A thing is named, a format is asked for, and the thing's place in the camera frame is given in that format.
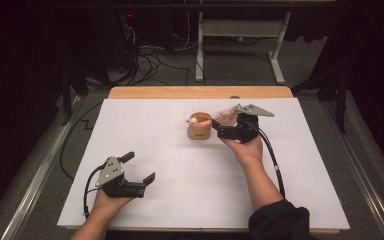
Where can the metal floor rail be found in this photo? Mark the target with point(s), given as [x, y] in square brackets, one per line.
[36, 180]
[356, 156]

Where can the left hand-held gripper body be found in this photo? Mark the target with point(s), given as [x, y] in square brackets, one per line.
[113, 176]

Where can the pink hairbrush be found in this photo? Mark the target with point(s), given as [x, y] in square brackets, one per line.
[226, 116]

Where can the white metal stand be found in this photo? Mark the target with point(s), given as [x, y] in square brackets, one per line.
[243, 28]

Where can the person's right hand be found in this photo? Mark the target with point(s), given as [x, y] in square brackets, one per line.
[248, 151]

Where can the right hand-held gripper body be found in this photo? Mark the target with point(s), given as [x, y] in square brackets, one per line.
[246, 128]

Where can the small green ball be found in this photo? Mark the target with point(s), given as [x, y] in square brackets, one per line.
[240, 39]

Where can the person's left hand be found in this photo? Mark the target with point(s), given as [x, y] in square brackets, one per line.
[108, 203]

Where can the black equipment rack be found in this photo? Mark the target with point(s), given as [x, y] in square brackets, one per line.
[126, 40]

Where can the dark stand leg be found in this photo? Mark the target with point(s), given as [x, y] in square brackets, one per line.
[341, 106]
[67, 100]

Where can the black sleeve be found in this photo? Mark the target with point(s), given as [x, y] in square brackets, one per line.
[280, 223]

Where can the tan cup with bear figure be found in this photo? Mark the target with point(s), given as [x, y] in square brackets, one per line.
[198, 133]

